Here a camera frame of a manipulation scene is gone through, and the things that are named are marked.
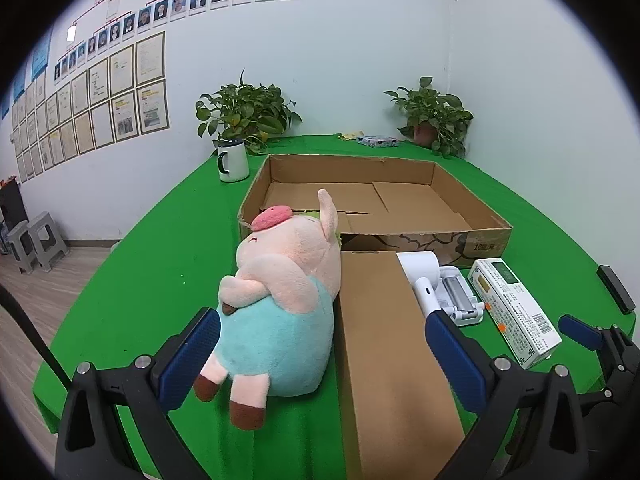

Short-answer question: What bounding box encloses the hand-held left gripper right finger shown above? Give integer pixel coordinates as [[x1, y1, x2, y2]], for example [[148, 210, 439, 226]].
[[424, 310, 591, 480]]

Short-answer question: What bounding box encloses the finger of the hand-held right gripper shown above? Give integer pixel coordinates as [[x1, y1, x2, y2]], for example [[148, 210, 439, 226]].
[[597, 265, 636, 315], [558, 314, 640, 411]]

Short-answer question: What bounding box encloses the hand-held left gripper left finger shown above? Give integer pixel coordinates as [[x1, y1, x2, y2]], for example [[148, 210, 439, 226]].
[[54, 306, 222, 480]]

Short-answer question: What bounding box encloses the white folding phone stand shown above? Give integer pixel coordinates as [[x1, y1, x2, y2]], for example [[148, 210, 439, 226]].
[[434, 266, 485, 328]]

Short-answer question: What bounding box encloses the long brown carton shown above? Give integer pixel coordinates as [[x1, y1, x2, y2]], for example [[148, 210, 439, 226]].
[[336, 250, 480, 480]]

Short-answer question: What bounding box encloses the white medicine box green label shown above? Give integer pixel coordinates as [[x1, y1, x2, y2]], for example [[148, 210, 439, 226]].
[[467, 257, 563, 371]]

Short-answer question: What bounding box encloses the white hair dryer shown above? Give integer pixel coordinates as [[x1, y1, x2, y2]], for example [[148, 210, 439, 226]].
[[396, 251, 443, 318]]

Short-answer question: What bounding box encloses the pink pig plush toy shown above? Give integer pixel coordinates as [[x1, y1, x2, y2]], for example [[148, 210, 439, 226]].
[[194, 188, 343, 431]]

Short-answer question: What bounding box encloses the large cardboard box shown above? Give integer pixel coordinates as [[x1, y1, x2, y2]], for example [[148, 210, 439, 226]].
[[237, 154, 514, 270]]

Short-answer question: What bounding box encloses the green tablecloth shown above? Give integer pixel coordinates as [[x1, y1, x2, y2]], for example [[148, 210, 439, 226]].
[[31, 134, 640, 480]]

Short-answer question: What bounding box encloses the grey plastic stool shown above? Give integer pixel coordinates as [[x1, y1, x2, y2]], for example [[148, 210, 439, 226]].
[[6, 221, 41, 275], [27, 211, 70, 272]]

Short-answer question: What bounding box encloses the white mug planter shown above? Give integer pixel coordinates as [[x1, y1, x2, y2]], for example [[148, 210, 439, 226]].
[[216, 140, 250, 183]]

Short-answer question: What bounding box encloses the brown plant pot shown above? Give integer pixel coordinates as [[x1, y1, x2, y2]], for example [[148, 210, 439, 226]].
[[412, 122, 439, 149]]

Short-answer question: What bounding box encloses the small blue white packet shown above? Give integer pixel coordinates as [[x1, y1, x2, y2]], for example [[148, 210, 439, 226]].
[[356, 135, 401, 149]]

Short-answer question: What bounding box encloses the dark panel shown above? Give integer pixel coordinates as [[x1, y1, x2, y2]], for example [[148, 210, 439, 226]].
[[0, 180, 29, 233]]

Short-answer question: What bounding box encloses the bushy green pothos plant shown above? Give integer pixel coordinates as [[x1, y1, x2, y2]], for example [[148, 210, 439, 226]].
[[195, 69, 303, 156]]

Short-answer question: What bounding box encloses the green plant with brown pot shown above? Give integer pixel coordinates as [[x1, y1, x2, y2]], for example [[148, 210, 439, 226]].
[[383, 76, 474, 159]]

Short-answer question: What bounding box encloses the black cable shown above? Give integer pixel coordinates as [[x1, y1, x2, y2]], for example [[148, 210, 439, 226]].
[[0, 285, 73, 386]]

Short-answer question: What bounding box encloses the wall of framed documents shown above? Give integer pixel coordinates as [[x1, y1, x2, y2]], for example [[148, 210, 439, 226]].
[[10, 31, 170, 183]]

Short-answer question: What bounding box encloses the wall row of portrait photos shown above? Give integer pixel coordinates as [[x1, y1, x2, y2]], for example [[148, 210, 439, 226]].
[[52, 0, 302, 86]]

